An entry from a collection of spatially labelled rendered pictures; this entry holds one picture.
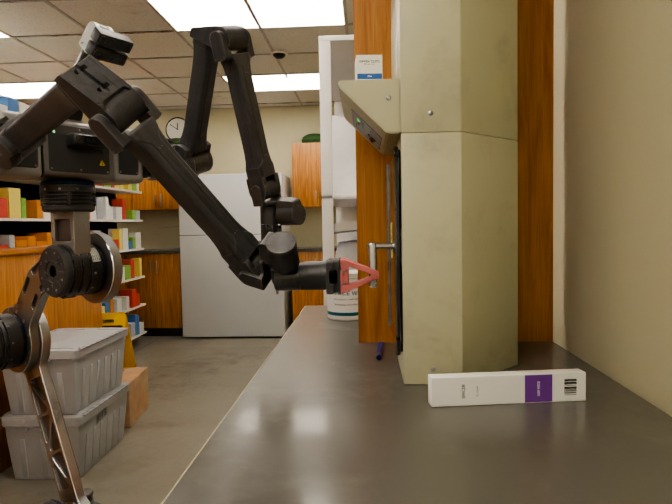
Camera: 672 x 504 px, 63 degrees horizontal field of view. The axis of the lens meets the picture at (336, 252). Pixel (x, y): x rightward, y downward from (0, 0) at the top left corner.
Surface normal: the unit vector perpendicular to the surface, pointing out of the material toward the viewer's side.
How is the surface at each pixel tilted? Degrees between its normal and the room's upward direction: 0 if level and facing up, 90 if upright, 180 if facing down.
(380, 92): 90
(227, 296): 90
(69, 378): 95
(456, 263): 90
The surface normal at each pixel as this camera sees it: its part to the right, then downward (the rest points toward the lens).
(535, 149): -0.05, 0.05
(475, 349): 0.67, 0.03
